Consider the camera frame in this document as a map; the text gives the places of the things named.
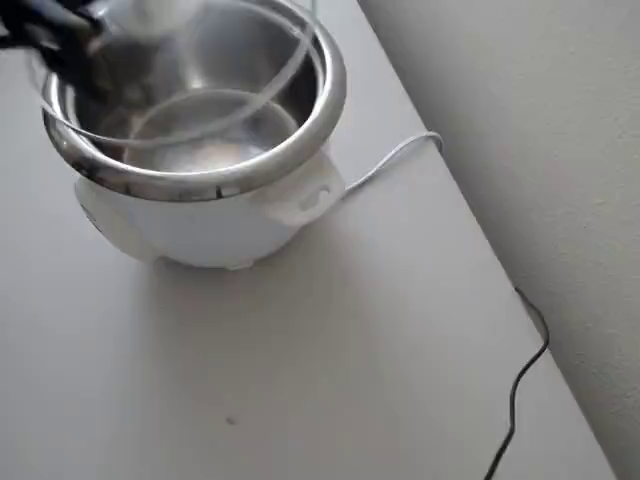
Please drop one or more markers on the white electric rice cooker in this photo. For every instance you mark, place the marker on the white electric rice cooker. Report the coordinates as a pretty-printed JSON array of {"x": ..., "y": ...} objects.
[{"x": 210, "y": 235}]

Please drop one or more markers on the glass lid with white knob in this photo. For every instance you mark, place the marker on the glass lid with white knob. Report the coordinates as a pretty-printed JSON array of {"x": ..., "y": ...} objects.
[{"x": 167, "y": 12}]

